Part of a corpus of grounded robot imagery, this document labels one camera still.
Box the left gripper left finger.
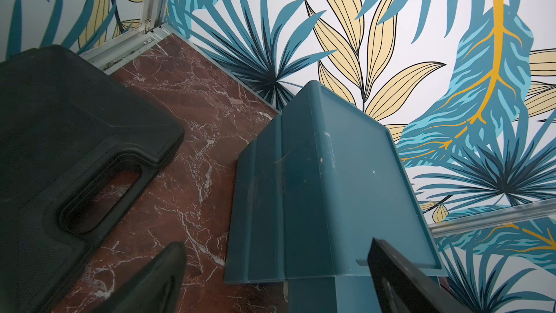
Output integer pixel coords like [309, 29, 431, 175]
[1, 45, 185, 312]

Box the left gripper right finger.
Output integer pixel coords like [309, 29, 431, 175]
[367, 239, 470, 313]

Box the teal drawer cabinet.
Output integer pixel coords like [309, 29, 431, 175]
[224, 81, 446, 312]

